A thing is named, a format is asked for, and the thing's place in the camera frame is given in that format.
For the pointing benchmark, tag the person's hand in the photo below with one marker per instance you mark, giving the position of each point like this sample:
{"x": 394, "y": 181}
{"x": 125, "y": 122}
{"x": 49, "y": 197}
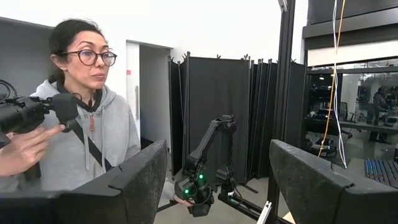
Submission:
{"x": 21, "y": 152}
{"x": 183, "y": 202}

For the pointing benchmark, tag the backlit computer keyboard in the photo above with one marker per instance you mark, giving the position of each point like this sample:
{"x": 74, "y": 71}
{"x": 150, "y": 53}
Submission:
{"x": 382, "y": 172}

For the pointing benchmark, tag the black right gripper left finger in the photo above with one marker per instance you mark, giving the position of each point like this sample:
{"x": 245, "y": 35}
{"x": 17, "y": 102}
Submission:
{"x": 124, "y": 193}

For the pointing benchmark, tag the person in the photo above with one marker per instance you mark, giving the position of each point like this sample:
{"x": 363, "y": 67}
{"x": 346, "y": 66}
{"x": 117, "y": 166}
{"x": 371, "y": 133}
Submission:
{"x": 102, "y": 133}
{"x": 378, "y": 105}

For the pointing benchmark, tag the silver metal bracket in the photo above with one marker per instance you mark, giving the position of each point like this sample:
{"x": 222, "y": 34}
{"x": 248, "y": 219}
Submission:
{"x": 263, "y": 214}

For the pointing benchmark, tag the person's glasses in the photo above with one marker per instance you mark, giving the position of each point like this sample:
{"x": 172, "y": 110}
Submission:
{"x": 88, "y": 57}

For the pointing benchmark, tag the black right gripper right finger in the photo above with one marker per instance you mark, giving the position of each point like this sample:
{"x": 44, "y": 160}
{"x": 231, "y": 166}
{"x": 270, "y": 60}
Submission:
{"x": 326, "y": 202}

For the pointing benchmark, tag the black video camera with microphone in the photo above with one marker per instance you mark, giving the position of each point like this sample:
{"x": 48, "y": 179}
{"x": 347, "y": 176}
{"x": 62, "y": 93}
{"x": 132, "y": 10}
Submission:
{"x": 18, "y": 115}

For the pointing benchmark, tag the white door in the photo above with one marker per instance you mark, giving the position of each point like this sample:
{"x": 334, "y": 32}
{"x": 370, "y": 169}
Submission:
{"x": 132, "y": 93}

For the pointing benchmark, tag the black folding partition screen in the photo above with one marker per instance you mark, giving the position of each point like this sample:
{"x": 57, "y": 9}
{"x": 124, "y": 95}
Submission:
{"x": 217, "y": 93}

